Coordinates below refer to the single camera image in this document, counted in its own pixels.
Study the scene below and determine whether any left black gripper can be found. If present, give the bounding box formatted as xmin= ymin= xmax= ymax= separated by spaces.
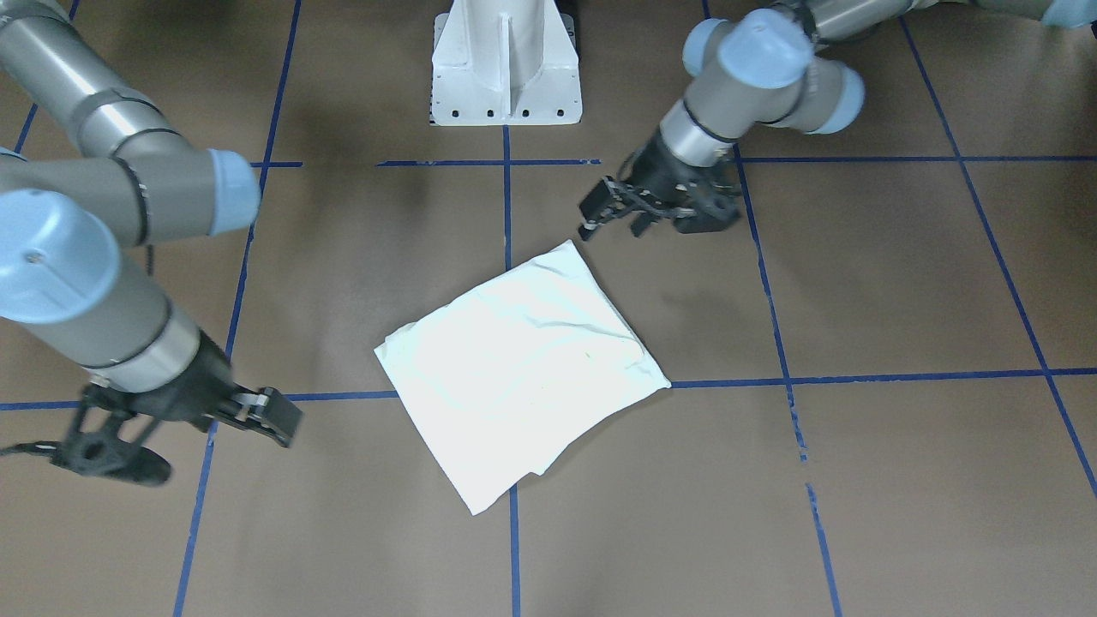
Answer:
xmin=578 ymin=133 xmax=743 ymax=242

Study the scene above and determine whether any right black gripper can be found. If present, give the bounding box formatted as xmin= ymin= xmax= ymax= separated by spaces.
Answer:
xmin=50 ymin=333 xmax=303 ymax=487

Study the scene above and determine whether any cream long-sleeve cat shirt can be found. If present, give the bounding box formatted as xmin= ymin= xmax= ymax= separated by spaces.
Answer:
xmin=374 ymin=242 xmax=670 ymax=515

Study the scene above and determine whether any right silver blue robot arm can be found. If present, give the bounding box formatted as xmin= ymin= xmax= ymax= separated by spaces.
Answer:
xmin=1 ymin=1 xmax=303 ymax=487

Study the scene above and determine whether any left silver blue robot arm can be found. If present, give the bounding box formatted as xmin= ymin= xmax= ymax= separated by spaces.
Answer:
xmin=578 ymin=1 xmax=930 ymax=242

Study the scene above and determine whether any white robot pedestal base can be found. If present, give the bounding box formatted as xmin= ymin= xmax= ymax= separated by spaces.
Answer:
xmin=429 ymin=1 xmax=584 ymax=128

